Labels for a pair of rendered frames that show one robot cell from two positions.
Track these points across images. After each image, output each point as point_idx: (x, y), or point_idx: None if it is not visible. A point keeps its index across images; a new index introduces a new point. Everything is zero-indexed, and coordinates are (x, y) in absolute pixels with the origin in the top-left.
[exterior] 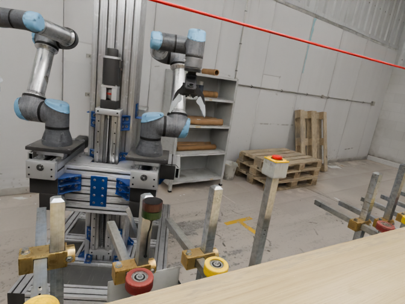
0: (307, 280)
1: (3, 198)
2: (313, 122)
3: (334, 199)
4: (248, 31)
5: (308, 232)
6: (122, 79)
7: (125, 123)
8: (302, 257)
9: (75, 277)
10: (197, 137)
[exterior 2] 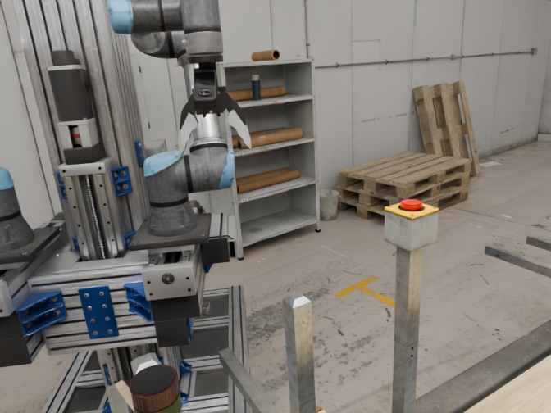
0: None
1: None
2: (446, 101)
3: (502, 217)
4: None
5: (473, 283)
6: (95, 103)
7: (120, 181)
8: (502, 402)
9: None
10: (268, 165)
